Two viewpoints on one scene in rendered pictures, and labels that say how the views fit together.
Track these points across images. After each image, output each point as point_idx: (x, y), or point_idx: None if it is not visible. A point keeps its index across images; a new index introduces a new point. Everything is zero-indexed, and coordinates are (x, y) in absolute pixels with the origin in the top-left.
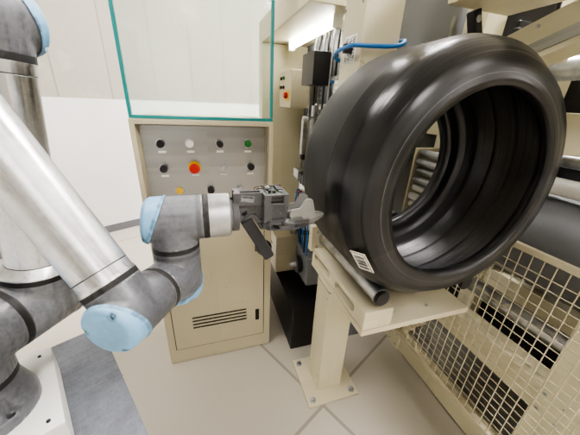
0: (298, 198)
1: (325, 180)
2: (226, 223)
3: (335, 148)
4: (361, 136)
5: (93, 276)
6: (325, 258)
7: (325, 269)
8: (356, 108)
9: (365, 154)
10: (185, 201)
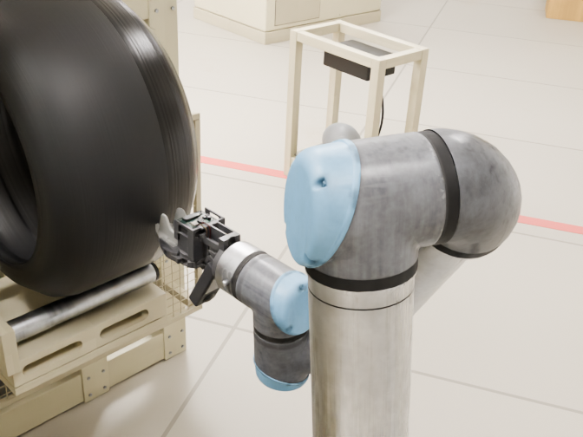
0: (168, 222)
1: (167, 182)
2: None
3: (167, 143)
4: (186, 116)
5: None
6: (51, 342)
7: (55, 357)
8: (157, 95)
9: (191, 127)
10: (278, 261)
